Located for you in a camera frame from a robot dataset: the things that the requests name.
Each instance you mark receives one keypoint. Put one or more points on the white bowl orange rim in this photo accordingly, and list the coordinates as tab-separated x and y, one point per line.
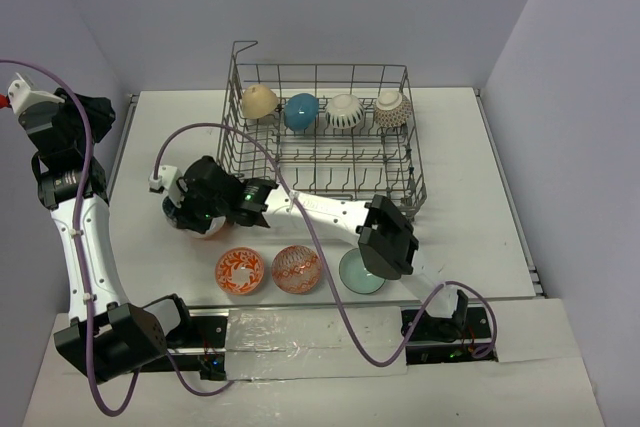
344	111

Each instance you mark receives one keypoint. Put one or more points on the orange geometric pattern bowl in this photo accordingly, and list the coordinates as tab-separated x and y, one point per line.
296	269

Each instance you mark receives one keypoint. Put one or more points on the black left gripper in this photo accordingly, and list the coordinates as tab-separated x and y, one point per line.
93	110

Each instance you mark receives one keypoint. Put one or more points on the orange bowl under stack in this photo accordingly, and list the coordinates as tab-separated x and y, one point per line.
215	226

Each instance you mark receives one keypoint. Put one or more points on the black mounting rail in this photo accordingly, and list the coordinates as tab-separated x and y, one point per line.
382	334

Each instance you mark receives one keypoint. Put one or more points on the blue white patterned bowl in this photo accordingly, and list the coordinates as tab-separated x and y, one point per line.
170	211

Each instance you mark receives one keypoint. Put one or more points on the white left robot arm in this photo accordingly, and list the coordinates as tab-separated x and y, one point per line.
108	336

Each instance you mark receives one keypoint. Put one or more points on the white taped sheet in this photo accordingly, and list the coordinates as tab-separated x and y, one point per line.
293	344

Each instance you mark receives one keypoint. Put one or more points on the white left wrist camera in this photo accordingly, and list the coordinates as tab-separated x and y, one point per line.
22	94

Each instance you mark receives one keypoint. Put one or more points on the grey wire dish rack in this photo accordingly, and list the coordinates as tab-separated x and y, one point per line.
349	164

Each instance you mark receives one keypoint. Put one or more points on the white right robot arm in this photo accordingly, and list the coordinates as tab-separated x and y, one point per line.
271	246

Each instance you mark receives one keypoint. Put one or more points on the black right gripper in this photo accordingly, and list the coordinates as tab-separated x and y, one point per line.
185	218

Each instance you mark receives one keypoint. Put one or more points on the pale green bowl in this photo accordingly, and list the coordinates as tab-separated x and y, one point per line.
354	275

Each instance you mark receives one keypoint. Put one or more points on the tan bowl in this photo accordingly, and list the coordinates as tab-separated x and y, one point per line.
258	101

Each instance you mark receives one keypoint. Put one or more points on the orange floral pattern bowl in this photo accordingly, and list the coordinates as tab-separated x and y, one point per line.
239	271

